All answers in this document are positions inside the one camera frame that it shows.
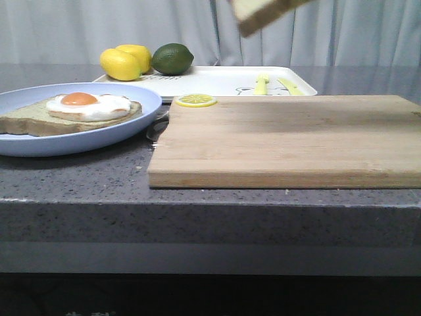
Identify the bread slice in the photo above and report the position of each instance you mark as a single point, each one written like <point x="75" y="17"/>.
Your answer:
<point x="34" y="120"/>
<point x="253" y="15"/>

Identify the wooden cutting board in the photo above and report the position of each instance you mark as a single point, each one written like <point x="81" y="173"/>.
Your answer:
<point x="325" y="141"/>

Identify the yellow plastic knife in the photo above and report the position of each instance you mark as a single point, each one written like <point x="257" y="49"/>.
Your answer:
<point x="290" y="86"/>

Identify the white rectangular tray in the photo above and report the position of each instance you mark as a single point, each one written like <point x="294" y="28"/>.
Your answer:
<point x="221" y="81"/>

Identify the yellow lemon slice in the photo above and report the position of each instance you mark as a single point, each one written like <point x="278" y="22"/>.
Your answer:
<point x="195" y="100"/>

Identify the front yellow lemon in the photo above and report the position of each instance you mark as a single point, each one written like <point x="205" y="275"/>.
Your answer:
<point x="120" y="65"/>

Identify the grey curtain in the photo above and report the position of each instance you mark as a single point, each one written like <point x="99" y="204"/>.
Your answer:
<point x="320" y="33"/>

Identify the yellow plastic fork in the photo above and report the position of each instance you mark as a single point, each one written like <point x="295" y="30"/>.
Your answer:
<point x="261" y="82"/>

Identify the rear yellow lemon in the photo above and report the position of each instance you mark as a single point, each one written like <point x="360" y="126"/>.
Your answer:
<point x="141" y="53"/>

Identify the metal cutting board handle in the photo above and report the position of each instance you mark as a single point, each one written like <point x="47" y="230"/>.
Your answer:
<point x="157" y="127"/>

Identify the green lime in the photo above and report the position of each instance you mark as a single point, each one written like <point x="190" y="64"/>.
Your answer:
<point x="172" y="59"/>

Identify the fried egg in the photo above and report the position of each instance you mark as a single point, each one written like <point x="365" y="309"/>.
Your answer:
<point x="85" y="107"/>

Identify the light blue round plate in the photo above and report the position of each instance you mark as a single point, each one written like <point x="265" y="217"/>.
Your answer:
<point x="32" y="146"/>

